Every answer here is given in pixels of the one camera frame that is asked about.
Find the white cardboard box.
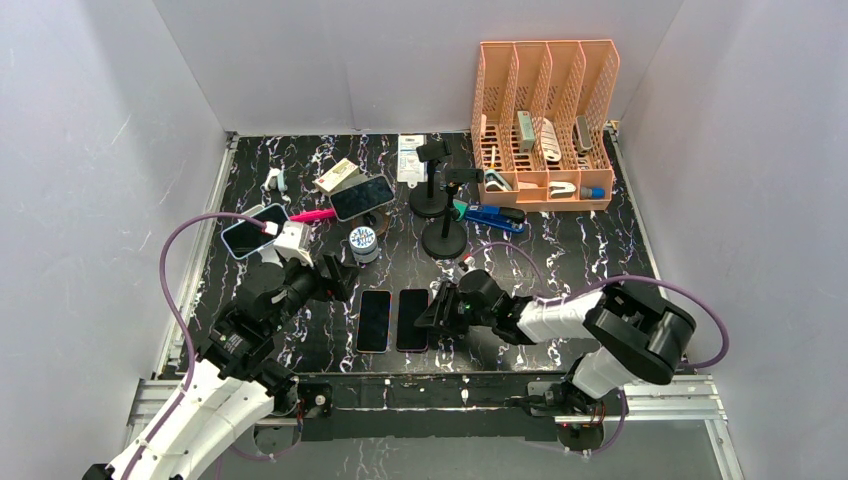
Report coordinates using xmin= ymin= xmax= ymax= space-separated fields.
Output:
xmin=313 ymin=158 xmax=361 ymax=195

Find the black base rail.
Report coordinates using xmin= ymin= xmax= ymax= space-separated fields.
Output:
xmin=225 ymin=370 xmax=704 ymax=458

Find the blue stapler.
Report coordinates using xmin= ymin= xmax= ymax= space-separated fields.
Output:
xmin=462 ymin=204 xmax=526 ymax=234

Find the white phone stand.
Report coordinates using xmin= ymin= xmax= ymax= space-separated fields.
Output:
xmin=232 ymin=203 xmax=287 ymax=261

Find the purple smartphone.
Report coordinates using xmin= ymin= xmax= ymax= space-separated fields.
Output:
xmin=356 ymin=290 xmax=391 ymax=354

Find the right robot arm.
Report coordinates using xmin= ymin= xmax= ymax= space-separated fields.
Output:
xmin=414 ymin=269 xmax=696 ymax=414

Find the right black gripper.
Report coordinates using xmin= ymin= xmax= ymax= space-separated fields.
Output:
xmin=414 ymin=280 xmax=495 ymax=338

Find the blue capped tube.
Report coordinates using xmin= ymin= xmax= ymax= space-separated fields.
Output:
xmin=580 ymin=187 xmax=606 ymax=200

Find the grey item in organizer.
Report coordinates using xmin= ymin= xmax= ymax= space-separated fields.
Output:
xmin=516 ymin=110 xmax=536 ymax=153

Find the smartphone on back stand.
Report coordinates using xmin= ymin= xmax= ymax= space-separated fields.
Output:
xmin=329 ymin=175 xmax=395 ymax=221

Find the light blue smartphone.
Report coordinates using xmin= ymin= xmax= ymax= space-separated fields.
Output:
xmin=220 ymin=203 xmax=288 ymax=260

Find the black smartphone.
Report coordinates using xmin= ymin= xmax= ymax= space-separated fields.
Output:
xmin=395 ymin=289 xmax=430 ymax=353

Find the dark item in organizer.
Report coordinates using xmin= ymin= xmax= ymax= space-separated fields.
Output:
xmin=573 ymin=115 xmax=593 ymax=155

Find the white teal clip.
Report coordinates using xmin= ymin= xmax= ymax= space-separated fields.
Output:
xmin=261 ymin=168 xmax=290 ymax=203

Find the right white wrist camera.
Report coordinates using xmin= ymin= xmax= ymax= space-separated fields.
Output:
xmin=456 ymin=255 xmax=475 ymax=276

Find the white item in organizer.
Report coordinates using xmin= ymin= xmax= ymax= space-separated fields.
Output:
xmin=540 ymin=118 xmax=562 ymax=164

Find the white blister pack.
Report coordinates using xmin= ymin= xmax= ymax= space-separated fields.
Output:
xmin=396 ymin=134 xmax=426 ymax=189

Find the pink marker pen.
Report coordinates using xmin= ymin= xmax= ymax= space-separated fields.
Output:
xmin=289 ymin=208 xmax=337 ymax=223

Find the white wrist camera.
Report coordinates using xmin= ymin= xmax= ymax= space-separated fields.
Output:
xmin=260 ymin=221 xmax=314 ymax=267
xmin=456 ymin=255 xmax=475 ymax=276

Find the orange file organizer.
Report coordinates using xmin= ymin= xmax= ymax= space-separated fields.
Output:
xmin=471 ymin=39 xmax=620 ymax=212

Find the green small box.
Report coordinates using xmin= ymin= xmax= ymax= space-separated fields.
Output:
xmin=452 ymin=200 xmax=468 ymax=221

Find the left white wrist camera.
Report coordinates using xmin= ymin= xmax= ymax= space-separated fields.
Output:
xmin=260 ymin=221 xmax=314 ymax=267

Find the black phone stand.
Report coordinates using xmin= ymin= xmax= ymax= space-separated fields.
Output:
xmin=420 ymin=168 xmax=484 ymax=260
xmin=408 ymin=140 xmax=452 ymax=219

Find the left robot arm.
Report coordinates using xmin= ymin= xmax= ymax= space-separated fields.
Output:
xmin=83 ymin=254 xmax=359 ymax=479

